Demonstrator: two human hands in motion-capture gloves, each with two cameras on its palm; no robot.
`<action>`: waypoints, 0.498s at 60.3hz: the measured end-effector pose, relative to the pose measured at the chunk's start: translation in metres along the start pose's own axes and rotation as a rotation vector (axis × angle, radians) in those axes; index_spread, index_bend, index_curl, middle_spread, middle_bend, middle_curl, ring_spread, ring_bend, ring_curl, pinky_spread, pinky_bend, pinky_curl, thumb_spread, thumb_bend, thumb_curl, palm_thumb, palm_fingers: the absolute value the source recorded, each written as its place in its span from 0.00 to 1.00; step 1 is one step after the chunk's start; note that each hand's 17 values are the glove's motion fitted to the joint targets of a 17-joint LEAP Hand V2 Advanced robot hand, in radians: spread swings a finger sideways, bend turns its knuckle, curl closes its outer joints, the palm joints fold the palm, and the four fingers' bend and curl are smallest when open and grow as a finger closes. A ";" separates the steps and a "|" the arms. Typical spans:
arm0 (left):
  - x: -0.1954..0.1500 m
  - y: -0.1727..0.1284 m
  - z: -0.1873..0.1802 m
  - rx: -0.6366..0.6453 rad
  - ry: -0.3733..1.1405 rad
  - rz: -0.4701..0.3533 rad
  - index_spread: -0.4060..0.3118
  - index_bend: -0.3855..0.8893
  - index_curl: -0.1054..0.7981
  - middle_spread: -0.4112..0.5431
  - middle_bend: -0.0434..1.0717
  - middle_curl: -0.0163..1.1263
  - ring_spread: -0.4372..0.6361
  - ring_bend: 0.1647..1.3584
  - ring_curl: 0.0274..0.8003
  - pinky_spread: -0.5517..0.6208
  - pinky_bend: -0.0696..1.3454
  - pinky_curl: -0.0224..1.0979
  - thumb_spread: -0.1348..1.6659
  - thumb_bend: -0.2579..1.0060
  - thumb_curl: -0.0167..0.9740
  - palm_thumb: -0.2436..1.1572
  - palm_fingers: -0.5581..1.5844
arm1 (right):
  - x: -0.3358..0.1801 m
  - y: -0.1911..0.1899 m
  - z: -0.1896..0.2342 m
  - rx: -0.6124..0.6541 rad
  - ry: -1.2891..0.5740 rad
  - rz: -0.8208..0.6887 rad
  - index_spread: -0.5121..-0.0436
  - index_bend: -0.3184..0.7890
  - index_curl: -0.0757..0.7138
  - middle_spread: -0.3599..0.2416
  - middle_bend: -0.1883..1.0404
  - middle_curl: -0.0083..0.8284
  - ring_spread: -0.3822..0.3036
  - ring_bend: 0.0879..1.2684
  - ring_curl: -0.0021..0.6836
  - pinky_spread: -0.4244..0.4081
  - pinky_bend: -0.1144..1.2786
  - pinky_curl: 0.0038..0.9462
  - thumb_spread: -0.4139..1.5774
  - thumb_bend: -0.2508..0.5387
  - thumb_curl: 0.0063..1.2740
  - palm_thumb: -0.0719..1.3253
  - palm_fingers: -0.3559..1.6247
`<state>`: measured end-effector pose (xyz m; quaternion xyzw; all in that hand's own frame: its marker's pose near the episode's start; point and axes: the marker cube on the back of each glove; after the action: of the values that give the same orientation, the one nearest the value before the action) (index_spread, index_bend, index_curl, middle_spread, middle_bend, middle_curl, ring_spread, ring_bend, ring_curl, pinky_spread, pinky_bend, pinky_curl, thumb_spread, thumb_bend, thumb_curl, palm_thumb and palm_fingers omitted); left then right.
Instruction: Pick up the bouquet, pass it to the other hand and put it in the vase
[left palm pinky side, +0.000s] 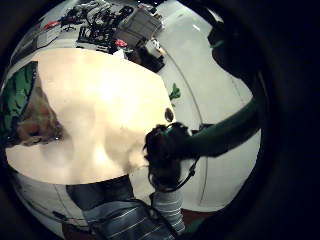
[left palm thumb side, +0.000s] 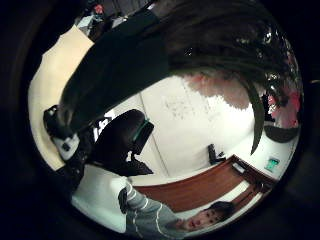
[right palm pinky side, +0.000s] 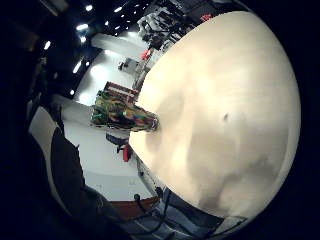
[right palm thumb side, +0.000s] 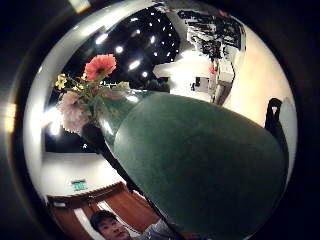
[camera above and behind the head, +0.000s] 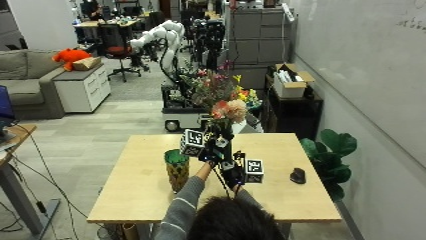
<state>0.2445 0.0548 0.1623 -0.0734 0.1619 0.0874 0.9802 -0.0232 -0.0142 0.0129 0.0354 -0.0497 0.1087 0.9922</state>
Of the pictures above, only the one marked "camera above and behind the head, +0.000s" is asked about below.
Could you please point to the person's right hand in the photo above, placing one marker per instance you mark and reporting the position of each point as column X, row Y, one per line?
column 234, row 173

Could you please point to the person's left hand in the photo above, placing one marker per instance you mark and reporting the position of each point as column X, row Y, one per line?
column 211, row 154

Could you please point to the pink and peach flower bouquet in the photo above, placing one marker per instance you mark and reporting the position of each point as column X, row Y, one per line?
column 226, row 113

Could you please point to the white marker cube right glove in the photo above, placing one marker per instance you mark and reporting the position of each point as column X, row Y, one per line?
column 254, row 170

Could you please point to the white marker cube glove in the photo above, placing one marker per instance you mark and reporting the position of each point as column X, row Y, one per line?
column 191, row 142
column 254, row 170

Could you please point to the white marker cube left glove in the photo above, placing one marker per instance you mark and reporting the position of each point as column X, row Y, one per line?
column 191, row 142

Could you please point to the green yellow patterned vase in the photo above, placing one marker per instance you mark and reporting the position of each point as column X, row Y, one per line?
column 177, row 170

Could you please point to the the person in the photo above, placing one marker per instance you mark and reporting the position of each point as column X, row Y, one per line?
column 221, row 216

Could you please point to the black computer mouse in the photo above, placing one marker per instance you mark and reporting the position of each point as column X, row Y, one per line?
column 297, row 175

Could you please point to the colourful flower arrangement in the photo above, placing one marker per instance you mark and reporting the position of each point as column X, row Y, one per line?
column 217, row 86

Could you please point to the black shelf cabinet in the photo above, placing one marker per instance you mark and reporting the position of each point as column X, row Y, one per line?
column 290, row 113

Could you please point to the green leafy potted plant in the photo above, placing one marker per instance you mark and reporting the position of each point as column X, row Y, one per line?
column 330, row 156

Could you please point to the open cardboard box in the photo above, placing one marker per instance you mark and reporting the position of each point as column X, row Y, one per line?
column 290, row 81

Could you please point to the cardboard tube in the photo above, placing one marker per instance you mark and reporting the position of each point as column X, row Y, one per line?
column 129, row 231

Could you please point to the grey filing cabinets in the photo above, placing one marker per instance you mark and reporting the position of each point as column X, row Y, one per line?
column 259, row 43

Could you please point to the white drawer cabinet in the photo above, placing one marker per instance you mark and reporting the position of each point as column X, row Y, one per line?
column 84, row 87

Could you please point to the black red office chair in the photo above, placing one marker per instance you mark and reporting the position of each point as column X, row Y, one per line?
column 117, row 50

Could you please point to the brown paper bag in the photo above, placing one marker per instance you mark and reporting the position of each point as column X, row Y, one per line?
column 86, row 63

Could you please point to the orange plush toy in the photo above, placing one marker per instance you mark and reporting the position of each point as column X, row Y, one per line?
column 69, row 57

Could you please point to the wooden side desk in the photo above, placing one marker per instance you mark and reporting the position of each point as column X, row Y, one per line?
column 17, row 173

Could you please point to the whiteboard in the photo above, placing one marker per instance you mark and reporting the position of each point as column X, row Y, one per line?
column 372, row 66

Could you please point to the wooden office desk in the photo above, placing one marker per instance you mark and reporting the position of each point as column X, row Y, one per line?
column 108, row 23

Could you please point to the grey sofa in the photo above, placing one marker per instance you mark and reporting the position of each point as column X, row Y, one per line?
column 24, row 83

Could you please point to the blue monitor screen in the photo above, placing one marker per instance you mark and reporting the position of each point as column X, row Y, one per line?
column 5, row 105

